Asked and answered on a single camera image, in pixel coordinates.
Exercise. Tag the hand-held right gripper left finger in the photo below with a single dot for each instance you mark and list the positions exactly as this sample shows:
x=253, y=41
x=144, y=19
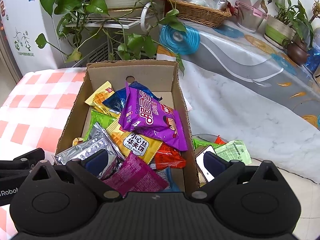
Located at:
x=96, y=161

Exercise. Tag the orange checkered tablecloth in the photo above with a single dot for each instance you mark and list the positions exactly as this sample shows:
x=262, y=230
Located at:
x=32, y=110

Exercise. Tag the silver foil snack packet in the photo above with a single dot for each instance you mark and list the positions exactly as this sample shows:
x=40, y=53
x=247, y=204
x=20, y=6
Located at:
x=82, y=150

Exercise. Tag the blue foil snack packet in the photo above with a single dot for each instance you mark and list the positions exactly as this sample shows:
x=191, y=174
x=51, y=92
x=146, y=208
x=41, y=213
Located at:
x=115, y=102

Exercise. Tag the green snack packet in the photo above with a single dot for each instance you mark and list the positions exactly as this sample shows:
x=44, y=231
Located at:
x=97, y=120

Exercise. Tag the blue and orange snack packet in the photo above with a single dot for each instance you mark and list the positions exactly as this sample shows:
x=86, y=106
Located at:
x=167, y=177

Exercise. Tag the brown clay teapot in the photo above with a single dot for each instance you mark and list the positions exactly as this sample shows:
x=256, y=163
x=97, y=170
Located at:
x=296, y=52

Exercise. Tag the red snack packet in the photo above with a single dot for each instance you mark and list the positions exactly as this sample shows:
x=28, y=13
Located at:
x=167, y=157

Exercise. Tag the purple snack packet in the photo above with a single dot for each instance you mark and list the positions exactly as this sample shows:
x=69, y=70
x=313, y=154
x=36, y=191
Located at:
x=150, y=115

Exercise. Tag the white metal rack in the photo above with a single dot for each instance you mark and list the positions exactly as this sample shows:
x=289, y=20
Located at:
x=117, y=21

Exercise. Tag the cardboard box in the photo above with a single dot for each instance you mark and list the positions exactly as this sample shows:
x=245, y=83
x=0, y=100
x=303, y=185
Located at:
x=150, y=75

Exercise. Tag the white smartphone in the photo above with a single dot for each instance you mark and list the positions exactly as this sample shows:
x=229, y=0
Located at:
x=202, y=160

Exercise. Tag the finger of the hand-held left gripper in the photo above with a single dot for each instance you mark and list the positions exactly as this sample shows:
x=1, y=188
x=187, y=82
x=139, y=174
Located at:
x=15, y=165

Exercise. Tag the light green packet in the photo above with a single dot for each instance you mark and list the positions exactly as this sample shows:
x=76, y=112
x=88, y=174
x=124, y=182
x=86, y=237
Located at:
x=235, y=152

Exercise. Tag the wicker basket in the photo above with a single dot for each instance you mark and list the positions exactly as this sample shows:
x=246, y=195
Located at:
x=200, y=13

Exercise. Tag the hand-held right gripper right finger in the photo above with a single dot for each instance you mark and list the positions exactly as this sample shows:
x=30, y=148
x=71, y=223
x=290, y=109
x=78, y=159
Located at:
x=215, y=161

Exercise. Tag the cream croissant packet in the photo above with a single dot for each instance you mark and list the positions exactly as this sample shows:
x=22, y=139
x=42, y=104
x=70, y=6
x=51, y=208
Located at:
x=77, y=141

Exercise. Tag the white freezer with tree print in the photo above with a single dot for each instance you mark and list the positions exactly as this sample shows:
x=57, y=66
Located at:
x=25, y=17

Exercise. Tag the clear container with pink lid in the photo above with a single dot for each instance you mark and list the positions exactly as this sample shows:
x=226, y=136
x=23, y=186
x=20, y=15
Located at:
x=247, y=20

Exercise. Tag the yellow waffle packet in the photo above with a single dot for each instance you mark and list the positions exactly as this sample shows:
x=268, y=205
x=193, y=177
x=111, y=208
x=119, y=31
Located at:
x=135, y=142
x=100, y=97

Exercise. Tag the pothos plant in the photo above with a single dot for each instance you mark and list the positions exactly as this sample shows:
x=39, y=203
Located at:
x=67, y=5

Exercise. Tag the bright green packet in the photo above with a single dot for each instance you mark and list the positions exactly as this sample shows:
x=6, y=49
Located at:
x=203, y=142

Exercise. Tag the small potted plant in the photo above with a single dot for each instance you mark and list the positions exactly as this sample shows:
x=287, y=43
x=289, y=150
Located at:
x=277, y=30

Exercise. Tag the blue crinkled bag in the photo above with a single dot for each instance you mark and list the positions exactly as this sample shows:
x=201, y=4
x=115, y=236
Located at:
x=313, y=60

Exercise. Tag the magenta snack packet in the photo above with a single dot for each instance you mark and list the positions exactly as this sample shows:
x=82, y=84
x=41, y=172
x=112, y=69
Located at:
x=135, y=177

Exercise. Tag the small orange packet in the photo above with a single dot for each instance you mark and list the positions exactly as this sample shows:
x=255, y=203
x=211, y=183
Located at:
x=220, y=140

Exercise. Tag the grey patterned tablecloth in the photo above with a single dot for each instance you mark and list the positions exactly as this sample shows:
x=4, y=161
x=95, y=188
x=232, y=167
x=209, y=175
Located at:
x=237, y=92

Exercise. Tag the blue coiled mat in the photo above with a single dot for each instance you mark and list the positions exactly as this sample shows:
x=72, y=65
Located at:
x=170, y=42

